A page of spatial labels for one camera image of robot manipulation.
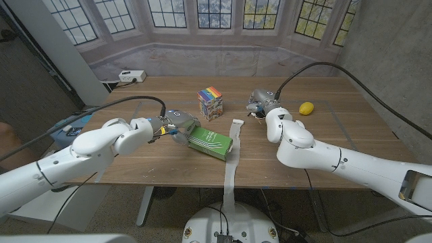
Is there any grey table leg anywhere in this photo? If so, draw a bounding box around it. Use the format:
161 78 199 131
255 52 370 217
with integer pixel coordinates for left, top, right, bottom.
136 186 155 227
308 189 330 234

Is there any green white carton box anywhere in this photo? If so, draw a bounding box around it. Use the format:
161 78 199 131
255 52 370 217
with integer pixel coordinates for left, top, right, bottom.
187 126 234 161

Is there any rainbow cube toy box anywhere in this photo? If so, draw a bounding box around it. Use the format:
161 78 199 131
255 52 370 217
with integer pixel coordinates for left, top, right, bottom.
196 86 224 122

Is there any white gauze bandage strip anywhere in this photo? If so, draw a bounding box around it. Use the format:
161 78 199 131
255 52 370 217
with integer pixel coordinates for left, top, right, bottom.
222 118 245 217

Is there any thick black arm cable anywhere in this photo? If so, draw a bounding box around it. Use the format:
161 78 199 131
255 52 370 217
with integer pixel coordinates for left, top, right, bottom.
0 95 167 163
275 61 432 141

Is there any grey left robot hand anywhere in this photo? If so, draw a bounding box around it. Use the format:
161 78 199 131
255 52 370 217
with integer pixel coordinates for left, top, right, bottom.
150 109 202 147

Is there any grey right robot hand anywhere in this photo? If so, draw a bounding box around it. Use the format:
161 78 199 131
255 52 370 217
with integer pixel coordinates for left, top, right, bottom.
246 88 288 120

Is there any white robot shoulder cover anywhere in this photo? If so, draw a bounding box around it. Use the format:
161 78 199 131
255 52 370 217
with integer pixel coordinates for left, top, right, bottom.
0 234 136 243

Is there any black floor power box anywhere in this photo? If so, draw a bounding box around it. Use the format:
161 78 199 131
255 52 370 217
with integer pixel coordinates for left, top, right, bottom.
286 231 317 243

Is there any person bare leg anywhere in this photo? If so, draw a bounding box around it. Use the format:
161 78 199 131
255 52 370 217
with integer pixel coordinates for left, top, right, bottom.
0 121 33 171

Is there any yellow toy lemon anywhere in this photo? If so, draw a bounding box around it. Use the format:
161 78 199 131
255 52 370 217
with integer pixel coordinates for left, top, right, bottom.
298 101 315 116

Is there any white power strip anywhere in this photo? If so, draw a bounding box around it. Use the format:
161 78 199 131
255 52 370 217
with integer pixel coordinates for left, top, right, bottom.
117 70 147 84

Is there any white robot torso base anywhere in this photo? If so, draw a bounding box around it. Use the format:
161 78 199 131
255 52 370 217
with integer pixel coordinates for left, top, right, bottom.
182 201 280 243

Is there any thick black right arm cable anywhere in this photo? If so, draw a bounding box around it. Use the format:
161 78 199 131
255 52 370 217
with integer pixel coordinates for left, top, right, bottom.
275 61 432 141

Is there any printed window backdrop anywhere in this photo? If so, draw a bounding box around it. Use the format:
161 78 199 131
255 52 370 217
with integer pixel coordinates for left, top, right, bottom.
40 0 362 82

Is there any blue stool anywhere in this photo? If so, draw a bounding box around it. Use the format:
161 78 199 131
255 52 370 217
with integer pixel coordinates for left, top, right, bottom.
47 111 94 149

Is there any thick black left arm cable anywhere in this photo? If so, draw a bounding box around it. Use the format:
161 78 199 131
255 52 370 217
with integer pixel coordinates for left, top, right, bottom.
0 95 167 163

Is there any dark round floor object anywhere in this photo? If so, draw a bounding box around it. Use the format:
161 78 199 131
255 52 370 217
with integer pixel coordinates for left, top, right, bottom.
153 186 178 200

